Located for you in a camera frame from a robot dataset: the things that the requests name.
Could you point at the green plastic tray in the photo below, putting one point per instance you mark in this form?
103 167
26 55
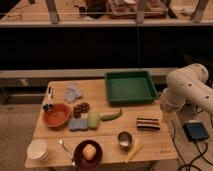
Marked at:
129 87

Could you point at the light green sponge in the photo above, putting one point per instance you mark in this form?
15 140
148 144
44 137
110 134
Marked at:
93 120

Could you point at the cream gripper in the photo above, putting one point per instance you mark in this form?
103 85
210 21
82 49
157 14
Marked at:
168 117

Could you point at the white handled brush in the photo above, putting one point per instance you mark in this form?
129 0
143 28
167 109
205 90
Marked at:
48 102

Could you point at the green chili pepper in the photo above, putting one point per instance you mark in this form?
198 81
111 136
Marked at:
111 116

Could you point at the orange clay bowl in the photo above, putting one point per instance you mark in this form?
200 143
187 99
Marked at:
57 116

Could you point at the crumpled light blue cloth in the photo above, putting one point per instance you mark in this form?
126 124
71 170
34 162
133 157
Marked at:
72 93

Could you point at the black foot pedal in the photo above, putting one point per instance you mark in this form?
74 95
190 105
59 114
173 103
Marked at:
195 131

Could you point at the blue sponge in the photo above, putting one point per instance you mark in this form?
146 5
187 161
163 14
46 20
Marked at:
78 125

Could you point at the small metal cup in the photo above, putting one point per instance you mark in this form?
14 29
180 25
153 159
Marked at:
125 140

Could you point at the metal spoon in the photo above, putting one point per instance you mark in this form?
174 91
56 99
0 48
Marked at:
61 142

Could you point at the yellow banana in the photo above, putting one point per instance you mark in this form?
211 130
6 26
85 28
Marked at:
137 145

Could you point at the dark red plate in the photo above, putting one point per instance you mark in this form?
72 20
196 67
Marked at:
81 162

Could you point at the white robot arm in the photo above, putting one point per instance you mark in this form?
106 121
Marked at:
188 84

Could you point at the bunch of dark grapes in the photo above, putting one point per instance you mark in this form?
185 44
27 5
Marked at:
79 109

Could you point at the white paper cup stack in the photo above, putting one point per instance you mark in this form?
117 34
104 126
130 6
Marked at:
38 150

